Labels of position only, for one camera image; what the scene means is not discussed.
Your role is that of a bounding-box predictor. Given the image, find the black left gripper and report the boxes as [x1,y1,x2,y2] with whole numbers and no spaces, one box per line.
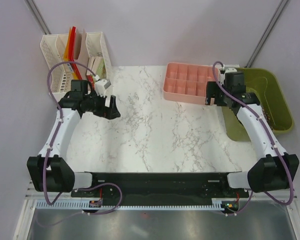
[83,90,121,120]

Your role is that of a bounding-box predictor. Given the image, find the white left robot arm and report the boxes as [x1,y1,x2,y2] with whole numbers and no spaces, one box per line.
[26,79,121,197]

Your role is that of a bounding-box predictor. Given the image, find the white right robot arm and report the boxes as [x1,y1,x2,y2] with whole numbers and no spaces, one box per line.
[205,71,300,197]

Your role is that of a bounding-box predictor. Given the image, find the red book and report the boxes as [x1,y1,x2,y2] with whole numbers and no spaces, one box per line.
[86,56,99,83]

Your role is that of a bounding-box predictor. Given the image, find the olive green plastic bin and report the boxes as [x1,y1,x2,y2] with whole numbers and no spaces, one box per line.
[222,67,294,142]

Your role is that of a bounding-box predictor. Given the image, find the green book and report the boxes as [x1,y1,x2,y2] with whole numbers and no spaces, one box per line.
[92,56,107,79]

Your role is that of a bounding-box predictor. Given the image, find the beige cardboard folder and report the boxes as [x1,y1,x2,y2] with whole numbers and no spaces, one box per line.
[73,29,89,80]

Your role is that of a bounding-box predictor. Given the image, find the brown floral tie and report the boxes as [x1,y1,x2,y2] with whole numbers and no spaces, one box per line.
[262,108,274,130]

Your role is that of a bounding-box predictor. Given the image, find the pink divided organizer tray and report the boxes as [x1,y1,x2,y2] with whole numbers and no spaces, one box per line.
[163,62,219,105]

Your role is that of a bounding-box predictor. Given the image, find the white plastic file rack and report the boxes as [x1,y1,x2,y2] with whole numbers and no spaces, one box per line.
[40,32,114,101]

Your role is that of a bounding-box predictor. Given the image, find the orange folder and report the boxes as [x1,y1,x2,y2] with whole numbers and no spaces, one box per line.
[63,26,82,80]

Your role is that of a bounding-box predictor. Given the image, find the red folder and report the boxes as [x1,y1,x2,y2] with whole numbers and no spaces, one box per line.
[70,25,88,81]

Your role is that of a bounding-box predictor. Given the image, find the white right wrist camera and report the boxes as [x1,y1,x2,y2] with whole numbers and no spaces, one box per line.
[219,65,238,75]

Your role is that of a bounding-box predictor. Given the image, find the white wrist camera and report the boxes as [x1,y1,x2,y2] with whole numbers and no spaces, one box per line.
[219,65,238,75]
[92,75,113,98]

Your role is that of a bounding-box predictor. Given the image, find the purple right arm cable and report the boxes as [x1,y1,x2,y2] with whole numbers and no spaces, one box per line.
[212,61,297,218]

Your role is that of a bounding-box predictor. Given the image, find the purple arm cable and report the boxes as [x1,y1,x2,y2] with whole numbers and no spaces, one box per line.
[43,61,123,217]
[212,61,297,218]

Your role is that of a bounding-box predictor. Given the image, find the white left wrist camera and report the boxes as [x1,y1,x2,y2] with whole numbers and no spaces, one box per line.
[92,75,113,98]

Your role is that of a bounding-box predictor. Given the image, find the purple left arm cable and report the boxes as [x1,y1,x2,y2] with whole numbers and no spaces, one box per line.
[43,61,123,217]

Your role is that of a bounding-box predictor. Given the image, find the right aluminium corner post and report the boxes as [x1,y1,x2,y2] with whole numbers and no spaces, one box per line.
[244,0,291,68]

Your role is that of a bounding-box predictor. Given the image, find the aluminium corner post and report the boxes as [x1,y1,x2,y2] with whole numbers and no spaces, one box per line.
[24,0,51,35]
[244,0,291,68]

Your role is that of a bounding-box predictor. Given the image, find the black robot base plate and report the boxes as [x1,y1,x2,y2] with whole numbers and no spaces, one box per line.
[71,172,249,207]

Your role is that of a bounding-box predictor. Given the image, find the slotted cable duct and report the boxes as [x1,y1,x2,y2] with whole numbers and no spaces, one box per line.
[35,199,224,211]

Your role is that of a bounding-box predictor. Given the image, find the left aluminium corner post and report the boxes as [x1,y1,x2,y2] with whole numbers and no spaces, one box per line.
[24,0,51,35]

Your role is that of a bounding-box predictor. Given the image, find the aluminium frame rail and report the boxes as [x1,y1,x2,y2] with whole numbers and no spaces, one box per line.
[25,181,290,202]

